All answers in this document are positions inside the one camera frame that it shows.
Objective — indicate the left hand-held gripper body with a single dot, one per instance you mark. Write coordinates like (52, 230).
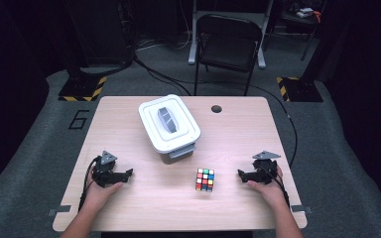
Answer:
(105, 175)

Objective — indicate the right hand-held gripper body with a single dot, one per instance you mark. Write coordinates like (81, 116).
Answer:
(264, 172)

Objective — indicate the colourful puzzle cube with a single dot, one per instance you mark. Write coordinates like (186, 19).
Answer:
(205, 180)

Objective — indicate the clear grey storage box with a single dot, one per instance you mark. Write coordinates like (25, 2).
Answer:
(178, 155)

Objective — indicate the person's left hand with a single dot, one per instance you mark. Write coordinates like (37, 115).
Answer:
(96, 195)

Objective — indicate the person's right hand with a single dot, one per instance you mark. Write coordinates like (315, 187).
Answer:
(274, 193)

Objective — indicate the grey tape strip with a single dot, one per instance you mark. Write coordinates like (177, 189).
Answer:
(301, 209)
(59, 210)

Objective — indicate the black stand base striped tape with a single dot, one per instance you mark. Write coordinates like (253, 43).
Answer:
(302, 89)
(82, 87)

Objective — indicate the black folding chair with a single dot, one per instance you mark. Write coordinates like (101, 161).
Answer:
(228, 49)

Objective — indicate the small white device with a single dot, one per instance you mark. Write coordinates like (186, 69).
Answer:
(305, 12)

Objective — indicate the white metal desk frame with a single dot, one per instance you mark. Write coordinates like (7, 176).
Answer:
(261, 56)

